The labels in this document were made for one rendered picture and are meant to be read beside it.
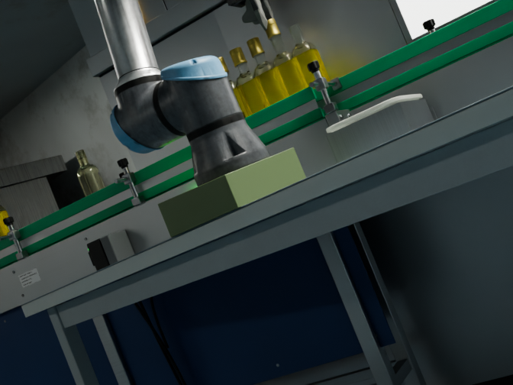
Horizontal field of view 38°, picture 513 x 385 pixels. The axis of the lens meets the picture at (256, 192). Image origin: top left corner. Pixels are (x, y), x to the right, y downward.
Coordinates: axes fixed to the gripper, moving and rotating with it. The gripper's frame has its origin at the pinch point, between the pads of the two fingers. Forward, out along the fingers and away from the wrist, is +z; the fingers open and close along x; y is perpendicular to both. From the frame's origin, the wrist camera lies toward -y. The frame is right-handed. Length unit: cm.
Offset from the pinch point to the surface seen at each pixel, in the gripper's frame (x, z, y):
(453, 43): 4.0, 25.5, -40.9
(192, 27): -14.5, -14.1, 28.4
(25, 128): -416, -137, 458
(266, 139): 14.1, 28.2, 6.7
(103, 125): -380, -92, 339
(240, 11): -11.6, -10.5, 11.2
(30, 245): 15, 27, 91
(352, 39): -11.8, 11.1, -15.2
